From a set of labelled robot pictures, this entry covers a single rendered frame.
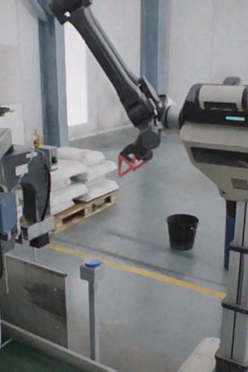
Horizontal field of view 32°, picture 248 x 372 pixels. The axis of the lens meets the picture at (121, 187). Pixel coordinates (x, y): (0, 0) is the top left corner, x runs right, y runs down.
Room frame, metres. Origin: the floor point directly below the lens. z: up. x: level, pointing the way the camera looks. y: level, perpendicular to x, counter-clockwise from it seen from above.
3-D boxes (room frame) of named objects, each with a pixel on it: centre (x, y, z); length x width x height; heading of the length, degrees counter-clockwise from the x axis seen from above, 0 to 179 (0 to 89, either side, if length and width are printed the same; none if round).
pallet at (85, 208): (4.71, 0.71, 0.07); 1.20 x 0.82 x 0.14; 149
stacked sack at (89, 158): (5.00, 0.55, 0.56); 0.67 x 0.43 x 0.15; 57
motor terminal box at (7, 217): (1.09, 0.33, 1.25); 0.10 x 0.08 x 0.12; 172
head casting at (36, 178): (1.56, 0.46, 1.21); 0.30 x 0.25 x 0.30; 57
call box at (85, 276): (1.63, 0.12, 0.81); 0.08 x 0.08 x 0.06; 57
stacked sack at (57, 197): (4.34, 0.69, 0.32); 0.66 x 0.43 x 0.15; 149
